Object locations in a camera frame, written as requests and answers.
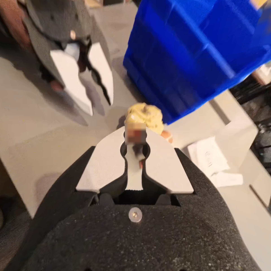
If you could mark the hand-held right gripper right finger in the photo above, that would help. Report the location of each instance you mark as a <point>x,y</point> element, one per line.
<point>167,169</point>

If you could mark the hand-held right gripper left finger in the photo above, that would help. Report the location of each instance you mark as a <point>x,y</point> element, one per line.
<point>101,169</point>

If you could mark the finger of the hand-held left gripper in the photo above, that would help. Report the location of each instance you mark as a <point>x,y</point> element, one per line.
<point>72,76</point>
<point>101,67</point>

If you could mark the tan brown brick toy figure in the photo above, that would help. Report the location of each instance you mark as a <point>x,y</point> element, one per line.
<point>146,114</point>

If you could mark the grey desk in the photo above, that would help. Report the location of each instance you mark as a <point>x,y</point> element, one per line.
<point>25,127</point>

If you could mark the person's left hand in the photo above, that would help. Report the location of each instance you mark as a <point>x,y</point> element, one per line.
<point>15,27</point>

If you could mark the torn white paper bag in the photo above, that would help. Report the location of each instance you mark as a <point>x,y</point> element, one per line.
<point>211,161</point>

